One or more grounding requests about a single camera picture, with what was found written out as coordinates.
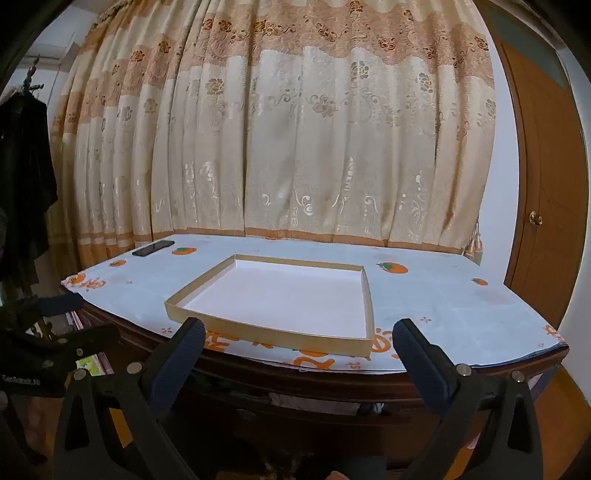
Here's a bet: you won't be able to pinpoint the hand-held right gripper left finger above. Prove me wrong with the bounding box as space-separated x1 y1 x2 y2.
54 317 207 480

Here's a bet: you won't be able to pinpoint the wooden tray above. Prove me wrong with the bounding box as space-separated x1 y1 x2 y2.
165 254 376 360

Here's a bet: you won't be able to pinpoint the curtain tassel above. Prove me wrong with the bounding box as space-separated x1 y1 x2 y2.
464 222 485 265

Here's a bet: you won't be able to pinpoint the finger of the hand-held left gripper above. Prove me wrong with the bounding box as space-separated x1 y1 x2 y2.
36 292 86 319
28 323 120 370

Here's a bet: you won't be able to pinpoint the colourful papers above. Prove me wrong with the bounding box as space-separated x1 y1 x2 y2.
69 308 116 376

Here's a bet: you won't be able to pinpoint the brown wooden door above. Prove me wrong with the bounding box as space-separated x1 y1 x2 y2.
480 0 590 329

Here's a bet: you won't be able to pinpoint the beige floral curtain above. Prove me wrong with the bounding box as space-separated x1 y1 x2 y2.
48 0 497 278

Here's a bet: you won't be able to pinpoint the dark wooden table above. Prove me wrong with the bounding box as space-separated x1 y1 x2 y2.
76 302 570 476

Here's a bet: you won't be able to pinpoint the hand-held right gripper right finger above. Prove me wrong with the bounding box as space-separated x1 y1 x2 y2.
392 318 544 480

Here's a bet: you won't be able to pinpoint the dark hanging clothing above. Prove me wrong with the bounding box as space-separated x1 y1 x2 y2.
0 92 59 289

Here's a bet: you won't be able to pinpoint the coat stand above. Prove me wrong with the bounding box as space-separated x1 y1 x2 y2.
18 55 45 99

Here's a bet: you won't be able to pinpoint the black smartphone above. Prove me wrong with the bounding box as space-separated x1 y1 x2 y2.
132 240 175 257

